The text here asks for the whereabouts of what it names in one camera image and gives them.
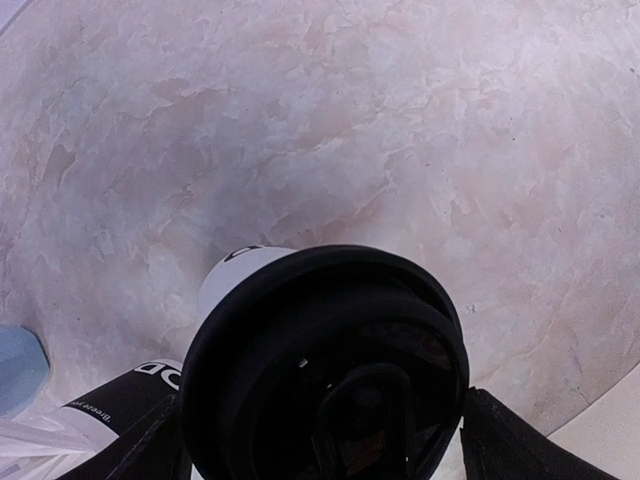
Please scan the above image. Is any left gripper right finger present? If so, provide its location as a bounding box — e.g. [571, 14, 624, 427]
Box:
[462, 388, 615, 480]

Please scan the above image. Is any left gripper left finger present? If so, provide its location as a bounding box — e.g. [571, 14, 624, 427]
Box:
[77, 394, 192, 479]

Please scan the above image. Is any black plastic cup lid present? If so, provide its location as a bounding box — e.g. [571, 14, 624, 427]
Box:
[179, 245, 469, 479]

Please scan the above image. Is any white paper coffee cup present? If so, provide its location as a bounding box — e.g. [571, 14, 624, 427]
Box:
[196, 245, 296, 329]

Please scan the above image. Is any black paper cup with straws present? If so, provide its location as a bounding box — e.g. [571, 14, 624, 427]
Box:
[50, 359, 183, 452]

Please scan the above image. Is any bundle of wrapped white straws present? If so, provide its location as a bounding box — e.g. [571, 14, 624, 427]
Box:
[1, 407, 118, 479]

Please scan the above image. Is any light blue ceramic mug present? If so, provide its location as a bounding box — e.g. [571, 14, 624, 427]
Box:
[1, 326, 50, 418]

